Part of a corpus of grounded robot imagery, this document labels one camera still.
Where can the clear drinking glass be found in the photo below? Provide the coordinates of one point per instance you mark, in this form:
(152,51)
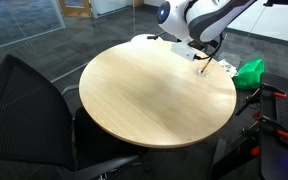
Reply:
(204,71)

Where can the white wall whiteboard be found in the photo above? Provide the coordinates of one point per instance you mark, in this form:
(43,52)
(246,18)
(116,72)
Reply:
(270,23)

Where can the orange and black pen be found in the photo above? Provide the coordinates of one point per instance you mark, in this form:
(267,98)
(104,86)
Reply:
(206,66)

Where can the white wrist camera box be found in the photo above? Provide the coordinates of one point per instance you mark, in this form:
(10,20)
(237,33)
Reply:
(184,50)

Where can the green cloth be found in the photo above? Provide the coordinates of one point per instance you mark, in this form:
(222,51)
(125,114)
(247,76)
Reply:
(249,75)

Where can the black mesh office chair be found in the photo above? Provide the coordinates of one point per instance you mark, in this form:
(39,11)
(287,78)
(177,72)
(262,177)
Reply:
(24,116)

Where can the wooden door frame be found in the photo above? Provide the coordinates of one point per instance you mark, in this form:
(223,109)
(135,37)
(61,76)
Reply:
(75,8)

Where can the black metal stand frame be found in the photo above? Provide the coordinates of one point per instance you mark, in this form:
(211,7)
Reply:
(237,156)

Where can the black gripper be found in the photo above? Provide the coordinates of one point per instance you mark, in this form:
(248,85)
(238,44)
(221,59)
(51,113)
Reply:
(202,45)

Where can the white crumpled plastic bag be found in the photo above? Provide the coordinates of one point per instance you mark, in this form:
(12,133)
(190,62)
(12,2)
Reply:
(229,66)

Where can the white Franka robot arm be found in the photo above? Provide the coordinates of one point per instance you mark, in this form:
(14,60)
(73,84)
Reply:
(207,18)

